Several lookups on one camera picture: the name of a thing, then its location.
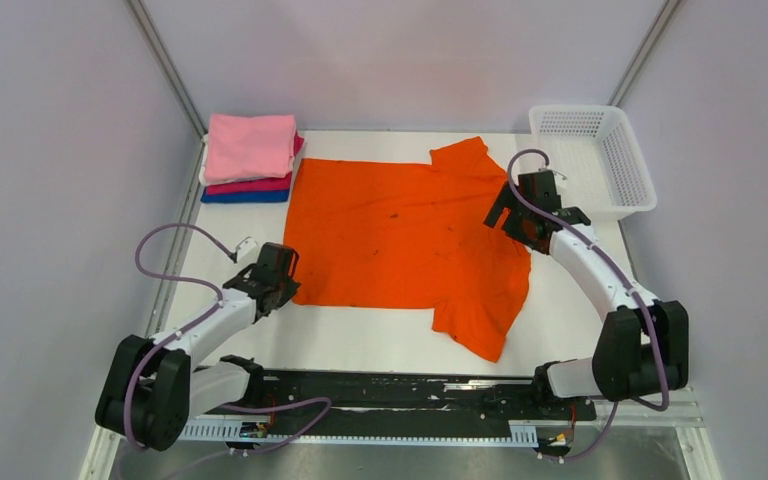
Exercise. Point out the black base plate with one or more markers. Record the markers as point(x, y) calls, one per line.
point(401, 406)

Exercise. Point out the magenta folded t-shirt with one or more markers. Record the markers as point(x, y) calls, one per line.
point(265, 183)

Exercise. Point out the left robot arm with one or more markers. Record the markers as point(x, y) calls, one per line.
point(155, 385)

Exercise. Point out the left aluminium frame post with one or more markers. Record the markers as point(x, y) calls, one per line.
point(142, 17)

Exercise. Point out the pink folded t-shirt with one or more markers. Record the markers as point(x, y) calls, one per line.
point(220, 122)

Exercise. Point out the blue folded t-shirt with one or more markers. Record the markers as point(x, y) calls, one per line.
point(247, 197)

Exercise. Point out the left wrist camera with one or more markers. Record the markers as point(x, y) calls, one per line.
point(245, 250)

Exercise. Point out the white plastic basket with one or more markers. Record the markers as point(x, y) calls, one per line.
point(596, 151)

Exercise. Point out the orange t-shirt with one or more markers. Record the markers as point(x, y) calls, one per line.
point(411, 236)

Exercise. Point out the right aluminium frame post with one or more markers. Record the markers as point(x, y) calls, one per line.
point(650, 41)

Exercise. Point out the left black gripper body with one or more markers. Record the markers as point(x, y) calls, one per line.
point(287, 289)

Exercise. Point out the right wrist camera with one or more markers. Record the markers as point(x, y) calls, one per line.
point(559, 177)

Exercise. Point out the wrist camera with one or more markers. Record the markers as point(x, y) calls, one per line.
point(245, 250)
point(559, 177)

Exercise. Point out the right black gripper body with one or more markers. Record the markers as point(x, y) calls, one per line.
point(514, 225)

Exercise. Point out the aluminium frame post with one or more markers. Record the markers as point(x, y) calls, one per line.
point(142, 17)
point(650, 41)

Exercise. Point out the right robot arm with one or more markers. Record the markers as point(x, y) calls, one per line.
point(642, 350)

